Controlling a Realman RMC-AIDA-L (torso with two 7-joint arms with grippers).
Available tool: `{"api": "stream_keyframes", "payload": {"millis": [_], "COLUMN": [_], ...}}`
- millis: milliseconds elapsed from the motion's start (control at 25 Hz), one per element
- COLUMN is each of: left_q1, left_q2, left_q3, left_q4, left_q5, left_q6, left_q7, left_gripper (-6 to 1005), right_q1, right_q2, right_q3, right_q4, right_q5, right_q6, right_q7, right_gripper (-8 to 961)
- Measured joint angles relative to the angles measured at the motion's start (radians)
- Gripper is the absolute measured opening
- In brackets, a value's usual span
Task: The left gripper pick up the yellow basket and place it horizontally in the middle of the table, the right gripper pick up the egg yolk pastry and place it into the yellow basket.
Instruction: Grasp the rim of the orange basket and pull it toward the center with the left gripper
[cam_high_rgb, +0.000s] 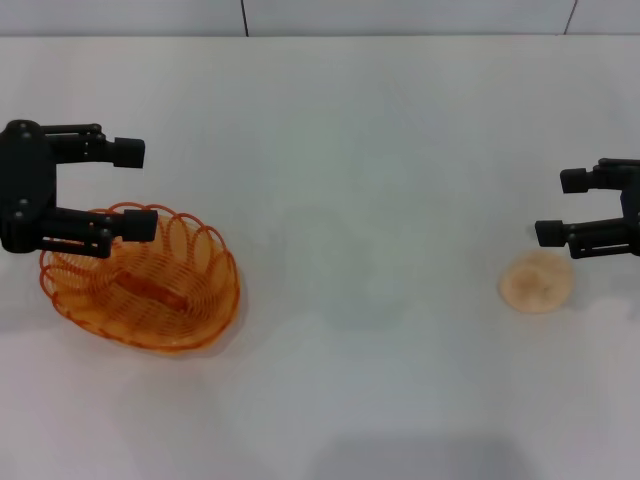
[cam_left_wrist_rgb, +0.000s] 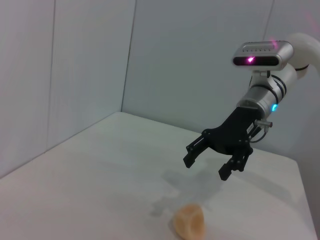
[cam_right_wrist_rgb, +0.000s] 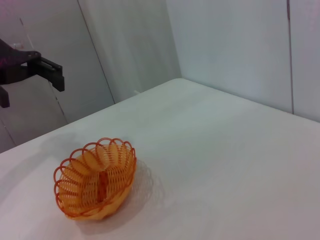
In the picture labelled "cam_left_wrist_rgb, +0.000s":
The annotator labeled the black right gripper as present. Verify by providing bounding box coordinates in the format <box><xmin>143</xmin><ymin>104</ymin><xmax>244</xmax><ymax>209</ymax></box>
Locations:
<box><xmin>183</xmin><ymin>106</ymin><xmax>263</xmax><ymax>181</ymax></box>

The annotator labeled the beige steamed bun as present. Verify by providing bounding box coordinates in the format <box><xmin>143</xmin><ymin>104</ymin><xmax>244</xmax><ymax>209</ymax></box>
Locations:
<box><xmin>171</xmin><ymin>203</ymin><xmax>207</xmax><ymax>240</ymax></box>

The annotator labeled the right gripper cable with connector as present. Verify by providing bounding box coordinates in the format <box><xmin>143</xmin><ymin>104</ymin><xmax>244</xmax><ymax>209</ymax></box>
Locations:
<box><xmin>249</xmin><ymin>119</ymin><xmax>274</xmax><ymax>144</ymax></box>

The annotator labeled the silver right camera mount bracket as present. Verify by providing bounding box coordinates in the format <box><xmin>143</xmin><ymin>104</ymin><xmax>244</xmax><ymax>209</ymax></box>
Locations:
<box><xmin>251</xmin><ymin>69</ymin><xmax>272</xmax><ymax>86</ymax></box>

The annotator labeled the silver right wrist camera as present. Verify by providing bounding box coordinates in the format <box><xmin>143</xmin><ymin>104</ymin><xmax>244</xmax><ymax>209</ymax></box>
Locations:
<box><xmin>232</xmin><ymin>41</ymin><xmax>295</xmax><ymax>71</ymax></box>

